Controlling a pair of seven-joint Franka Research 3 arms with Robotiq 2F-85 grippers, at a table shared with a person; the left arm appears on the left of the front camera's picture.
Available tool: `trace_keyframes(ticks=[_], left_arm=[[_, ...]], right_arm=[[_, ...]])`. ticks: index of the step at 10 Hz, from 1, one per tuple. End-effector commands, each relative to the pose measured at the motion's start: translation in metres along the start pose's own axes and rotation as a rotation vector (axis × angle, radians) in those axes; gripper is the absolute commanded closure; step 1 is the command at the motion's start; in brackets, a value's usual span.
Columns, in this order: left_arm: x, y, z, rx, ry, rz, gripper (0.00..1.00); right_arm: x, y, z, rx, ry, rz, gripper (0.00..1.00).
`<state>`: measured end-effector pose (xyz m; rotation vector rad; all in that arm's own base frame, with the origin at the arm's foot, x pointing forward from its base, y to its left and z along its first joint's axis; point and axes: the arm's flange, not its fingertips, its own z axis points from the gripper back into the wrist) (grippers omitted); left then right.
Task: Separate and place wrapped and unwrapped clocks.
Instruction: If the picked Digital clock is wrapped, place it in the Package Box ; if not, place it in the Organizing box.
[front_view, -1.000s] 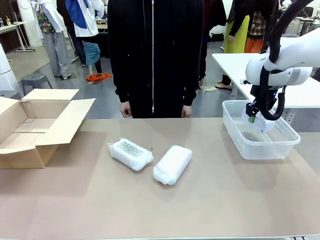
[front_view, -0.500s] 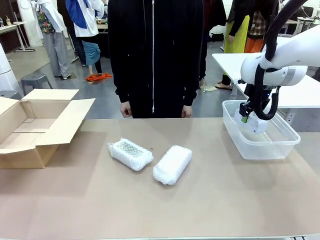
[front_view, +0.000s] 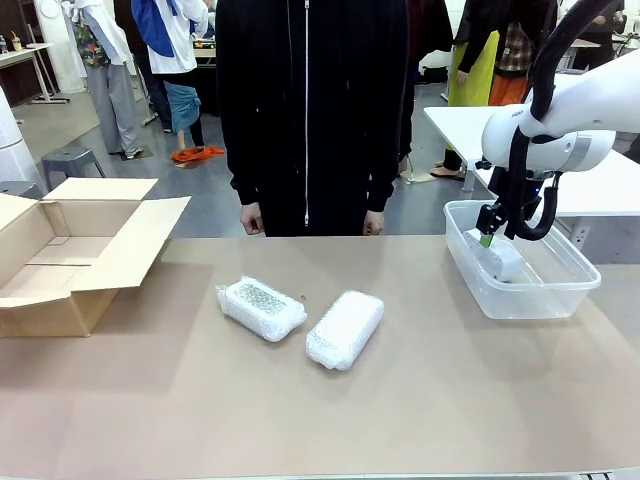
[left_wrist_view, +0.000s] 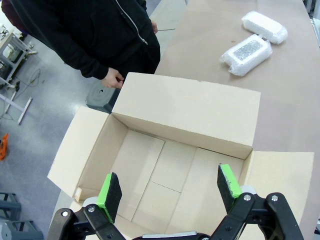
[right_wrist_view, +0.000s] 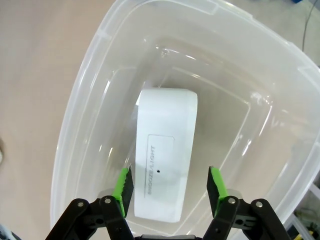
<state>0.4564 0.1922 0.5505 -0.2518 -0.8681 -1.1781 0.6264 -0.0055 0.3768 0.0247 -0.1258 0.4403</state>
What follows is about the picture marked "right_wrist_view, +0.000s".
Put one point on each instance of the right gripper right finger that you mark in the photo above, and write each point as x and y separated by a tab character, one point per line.
232	215

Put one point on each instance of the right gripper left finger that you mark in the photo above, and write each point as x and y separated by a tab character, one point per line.
110	212

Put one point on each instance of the unwrapped white clock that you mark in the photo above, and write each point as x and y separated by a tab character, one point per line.
165	120

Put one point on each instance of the clear plastic container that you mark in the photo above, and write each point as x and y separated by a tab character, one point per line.
225	75

